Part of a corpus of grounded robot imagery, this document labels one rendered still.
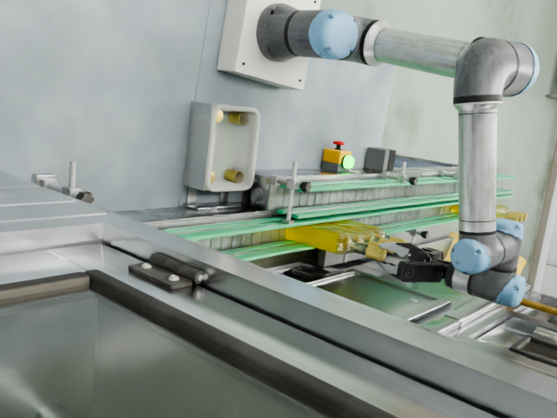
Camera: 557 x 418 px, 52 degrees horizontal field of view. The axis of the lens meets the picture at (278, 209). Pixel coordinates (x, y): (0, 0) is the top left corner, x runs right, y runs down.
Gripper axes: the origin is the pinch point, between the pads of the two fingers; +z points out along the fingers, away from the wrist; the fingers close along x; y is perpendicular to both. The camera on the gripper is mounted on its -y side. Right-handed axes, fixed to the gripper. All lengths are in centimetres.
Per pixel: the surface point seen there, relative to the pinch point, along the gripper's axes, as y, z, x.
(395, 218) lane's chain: 63, 31, -3
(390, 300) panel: 4.5, -2.6, -12.8
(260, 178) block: -11.9, 34.0, 14.5
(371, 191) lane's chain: 43, 31, 9
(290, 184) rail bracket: -12.2, 23.0, 14.9
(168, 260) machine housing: -99, -35, 22
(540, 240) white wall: 584, 114, -92
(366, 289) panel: 6.4, 6.2, -12.8
